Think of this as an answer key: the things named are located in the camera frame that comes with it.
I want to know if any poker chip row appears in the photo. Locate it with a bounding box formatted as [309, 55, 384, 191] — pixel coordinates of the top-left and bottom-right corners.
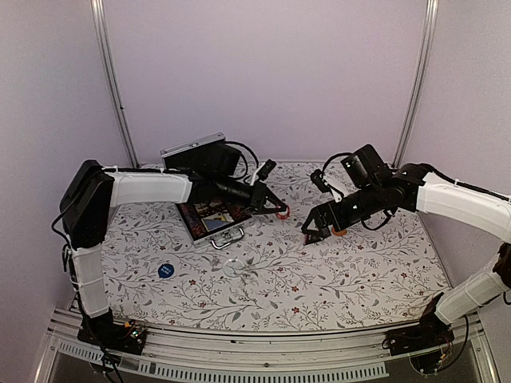
[228, 203, 252, 221]
[176, 203, 208, 241]

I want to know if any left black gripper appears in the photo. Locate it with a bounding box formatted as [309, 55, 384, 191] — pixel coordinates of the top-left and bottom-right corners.
[216, 176, 287, 215]

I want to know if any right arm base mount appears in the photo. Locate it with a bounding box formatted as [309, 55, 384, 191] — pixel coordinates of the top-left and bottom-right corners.
[381, 322, 454, 375]

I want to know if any blue playing card deck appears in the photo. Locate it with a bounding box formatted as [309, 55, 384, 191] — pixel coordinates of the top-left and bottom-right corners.
[201, 212, 235, 232]

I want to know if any single red poker chip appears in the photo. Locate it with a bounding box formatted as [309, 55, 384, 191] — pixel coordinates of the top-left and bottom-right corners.
[275, 211, 289, 219]

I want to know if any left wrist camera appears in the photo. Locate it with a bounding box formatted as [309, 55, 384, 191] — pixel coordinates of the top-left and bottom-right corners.
[249, 159, 276, 186]

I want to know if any right aluminium frame post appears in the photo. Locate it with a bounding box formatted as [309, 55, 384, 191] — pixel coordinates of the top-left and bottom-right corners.
[392, 0, 439, 168]

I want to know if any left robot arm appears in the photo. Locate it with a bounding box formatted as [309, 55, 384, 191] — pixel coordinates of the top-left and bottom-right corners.
[56, 140, 287, 346]

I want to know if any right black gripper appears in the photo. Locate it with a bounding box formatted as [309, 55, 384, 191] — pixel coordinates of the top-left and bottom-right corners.
[302, 182, 384, 239]

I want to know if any left aluminium frame post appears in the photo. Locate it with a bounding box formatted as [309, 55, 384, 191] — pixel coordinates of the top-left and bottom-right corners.
[90, 0, 140, 168]

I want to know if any aluminium frame post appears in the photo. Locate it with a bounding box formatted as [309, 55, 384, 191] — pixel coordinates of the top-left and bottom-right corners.
[392, 0, 439, 168]
[90, 0, 140, 168]

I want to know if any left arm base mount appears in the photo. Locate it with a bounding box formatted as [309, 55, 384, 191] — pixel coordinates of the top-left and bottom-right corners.
[77, 314, 147, 355]

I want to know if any blue round button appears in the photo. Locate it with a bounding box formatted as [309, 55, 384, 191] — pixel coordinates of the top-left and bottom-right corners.
[157, 263, 175, 279]

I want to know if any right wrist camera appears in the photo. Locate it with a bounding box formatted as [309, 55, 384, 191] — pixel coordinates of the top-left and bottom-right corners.
[310, 169, 348, 203]

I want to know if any floral table mat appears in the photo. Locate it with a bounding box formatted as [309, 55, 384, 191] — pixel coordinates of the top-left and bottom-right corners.
[102, 162, 449, 332]

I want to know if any poker chip row left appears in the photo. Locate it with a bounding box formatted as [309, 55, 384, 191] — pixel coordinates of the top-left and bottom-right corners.
[176, 203, 208, 241]

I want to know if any poker chip row right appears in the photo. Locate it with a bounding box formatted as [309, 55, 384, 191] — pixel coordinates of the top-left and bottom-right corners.
[228, 203, 252, 221]

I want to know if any clear round dealer button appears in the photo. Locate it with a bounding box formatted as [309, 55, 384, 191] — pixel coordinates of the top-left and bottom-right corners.
[222, 258, 246, 278]

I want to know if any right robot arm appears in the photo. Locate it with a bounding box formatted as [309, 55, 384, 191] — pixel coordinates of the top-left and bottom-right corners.
[301, 144, 510, 348]

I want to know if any front aluminium rail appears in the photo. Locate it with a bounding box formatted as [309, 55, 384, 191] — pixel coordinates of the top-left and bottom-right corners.
[34, 309, 501, 382]

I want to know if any black triangle marker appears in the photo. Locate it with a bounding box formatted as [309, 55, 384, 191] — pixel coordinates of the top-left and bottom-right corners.
[304, 234, 323, 245]

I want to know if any aluminium poker case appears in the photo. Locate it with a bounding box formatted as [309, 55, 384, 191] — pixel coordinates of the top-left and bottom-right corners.
[160, 132, 250, 250]

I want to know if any orange round button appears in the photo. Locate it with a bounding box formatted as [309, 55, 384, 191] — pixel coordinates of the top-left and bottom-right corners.
[331, 227, 347, 236]

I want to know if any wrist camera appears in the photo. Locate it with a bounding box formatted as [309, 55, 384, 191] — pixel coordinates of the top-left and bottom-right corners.
[310, 169, 348, 203]
[249, 159, 276, 186]

